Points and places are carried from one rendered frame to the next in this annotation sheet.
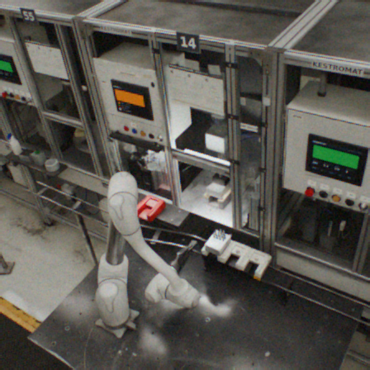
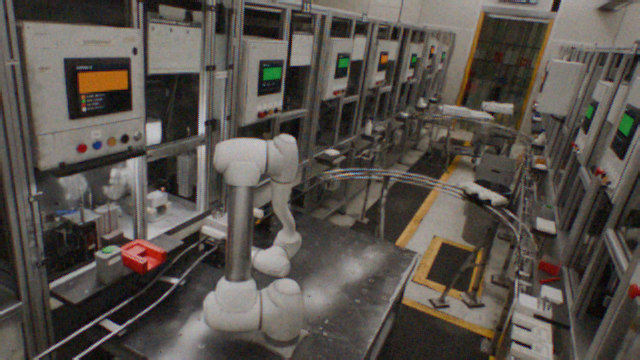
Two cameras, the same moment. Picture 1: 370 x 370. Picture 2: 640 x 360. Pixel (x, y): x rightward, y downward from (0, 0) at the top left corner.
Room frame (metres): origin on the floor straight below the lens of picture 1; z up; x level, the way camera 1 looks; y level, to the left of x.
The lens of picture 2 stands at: (1.71, 1.83, 1.95)
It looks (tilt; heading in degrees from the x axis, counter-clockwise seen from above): 21 degrees down; 256
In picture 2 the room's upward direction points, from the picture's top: 8 degrees clockwise
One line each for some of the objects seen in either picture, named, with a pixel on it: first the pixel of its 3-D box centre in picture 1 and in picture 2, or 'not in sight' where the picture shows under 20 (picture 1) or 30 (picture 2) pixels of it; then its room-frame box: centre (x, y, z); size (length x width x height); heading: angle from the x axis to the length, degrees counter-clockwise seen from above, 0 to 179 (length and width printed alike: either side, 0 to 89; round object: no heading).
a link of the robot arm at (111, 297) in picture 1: (111, 300); (282, 306); (1.45, 0.47, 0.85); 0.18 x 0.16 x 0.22; 2
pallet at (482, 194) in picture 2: not in sight; (480, 195); (-0.25, -0.81, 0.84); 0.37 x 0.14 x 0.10; 111
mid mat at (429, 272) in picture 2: not in sight; (453, 265); (-0.40, -1.10, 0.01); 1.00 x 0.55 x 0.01; 53
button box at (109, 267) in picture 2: not in sight; (107, 263); (2.12, 0.35, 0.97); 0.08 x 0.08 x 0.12; 53
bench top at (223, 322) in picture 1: (194, 324); (286, 282); (1.36, 0.05, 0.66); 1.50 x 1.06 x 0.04; 53
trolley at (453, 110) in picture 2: not in sight; (459, 135); (-2.02, -4.15, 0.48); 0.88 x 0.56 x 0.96; 161
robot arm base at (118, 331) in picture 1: (119, 318); (283, 330); (1.42, 0.45, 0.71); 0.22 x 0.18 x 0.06; 53
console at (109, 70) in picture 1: (143, 93); (72, 89); (2.25, 0.18, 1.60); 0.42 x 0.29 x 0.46; 53
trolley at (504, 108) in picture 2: not in sight; (492, 128); (-3.12, -4.92, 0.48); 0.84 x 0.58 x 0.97; 61
